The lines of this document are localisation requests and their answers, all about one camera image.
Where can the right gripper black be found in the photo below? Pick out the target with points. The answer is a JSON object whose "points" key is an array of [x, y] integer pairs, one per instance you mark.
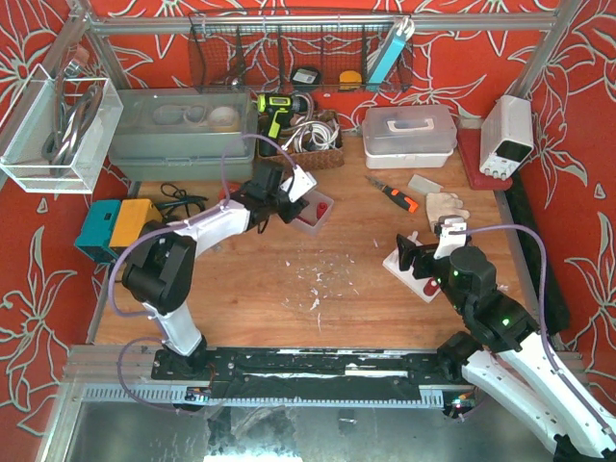
{"points": [[419, 255]]}

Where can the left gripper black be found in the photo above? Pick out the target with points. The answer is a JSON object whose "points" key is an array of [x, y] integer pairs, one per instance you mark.
{"points": [[287, 207]]}

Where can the white peg base plate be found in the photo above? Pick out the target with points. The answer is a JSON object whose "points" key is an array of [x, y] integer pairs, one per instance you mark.
{"points": [[390, 263]]}

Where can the orange black screwdriver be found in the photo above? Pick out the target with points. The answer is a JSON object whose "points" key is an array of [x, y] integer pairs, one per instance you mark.
{"points": [[403, 200]]}

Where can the white work glove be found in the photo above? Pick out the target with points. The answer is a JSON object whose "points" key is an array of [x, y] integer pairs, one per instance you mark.
{"points": [[443, 204]]}

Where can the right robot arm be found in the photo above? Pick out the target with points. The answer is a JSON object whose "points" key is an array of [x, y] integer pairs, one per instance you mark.
{"points": [[502, 352]]}

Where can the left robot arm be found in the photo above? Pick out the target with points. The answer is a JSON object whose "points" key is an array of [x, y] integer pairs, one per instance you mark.
{"points": [[158, 266]]}

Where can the translucent plastic spring bin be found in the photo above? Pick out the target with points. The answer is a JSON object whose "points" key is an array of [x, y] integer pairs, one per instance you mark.
{"points": [[306, 221]]}

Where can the woven wicker basket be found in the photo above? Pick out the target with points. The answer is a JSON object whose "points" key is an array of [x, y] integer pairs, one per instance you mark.
{"points": [[309, 160]]}

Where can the red cube block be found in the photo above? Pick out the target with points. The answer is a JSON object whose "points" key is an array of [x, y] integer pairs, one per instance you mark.
{"points": [[231, 187]]}

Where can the white plastic toolbox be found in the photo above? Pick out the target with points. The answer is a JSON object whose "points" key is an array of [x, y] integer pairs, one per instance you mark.
{"points": [[421, 136]]}

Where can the black foam strip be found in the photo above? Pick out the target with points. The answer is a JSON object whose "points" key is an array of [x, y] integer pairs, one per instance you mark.
{"points": [[557, 313]]}

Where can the red tray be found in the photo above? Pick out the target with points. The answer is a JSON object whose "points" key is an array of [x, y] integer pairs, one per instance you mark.
{"points": [[468, 143]]}

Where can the yellow tape measure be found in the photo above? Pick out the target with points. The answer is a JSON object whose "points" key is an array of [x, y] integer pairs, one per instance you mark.
{"points": [[350, 80]]}

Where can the grey plastic storage box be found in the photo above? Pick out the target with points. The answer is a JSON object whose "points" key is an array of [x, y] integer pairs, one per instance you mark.
{"points": [[184, 135]]}

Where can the yellow box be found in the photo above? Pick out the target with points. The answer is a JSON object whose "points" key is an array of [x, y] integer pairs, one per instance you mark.
{"points": [[133, 215]]}

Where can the white power supply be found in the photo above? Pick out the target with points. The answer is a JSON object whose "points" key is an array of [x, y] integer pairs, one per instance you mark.
{"points": [[506, 137]]}

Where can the teal box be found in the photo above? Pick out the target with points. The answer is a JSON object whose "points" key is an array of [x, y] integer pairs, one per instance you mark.
{"points": [[97, 230]]}

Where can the blue book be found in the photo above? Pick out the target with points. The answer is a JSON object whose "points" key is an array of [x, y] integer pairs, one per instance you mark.
{"points": [[381, 61]]}

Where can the clear acrylic box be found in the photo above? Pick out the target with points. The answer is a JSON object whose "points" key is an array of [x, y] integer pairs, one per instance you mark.
{"points": [[57, 142]]}

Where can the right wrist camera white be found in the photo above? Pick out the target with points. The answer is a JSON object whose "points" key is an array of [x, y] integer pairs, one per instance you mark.
{"points": [[451, 231]]}

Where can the green yellow cordless drill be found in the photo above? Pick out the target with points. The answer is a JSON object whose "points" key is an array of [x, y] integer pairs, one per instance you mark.
{"points": [[279, 109]]}

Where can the black wire basket shelf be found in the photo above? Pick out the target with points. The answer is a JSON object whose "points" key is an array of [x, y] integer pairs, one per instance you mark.
{"points": [[237, 58]]}

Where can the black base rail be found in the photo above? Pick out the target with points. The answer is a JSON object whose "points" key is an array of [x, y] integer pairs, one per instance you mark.
{"points": [[312, 373]]}

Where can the aluminium frame bar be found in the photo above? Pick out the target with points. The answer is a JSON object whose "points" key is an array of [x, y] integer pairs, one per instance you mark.
{"points": [[429, 22]]}

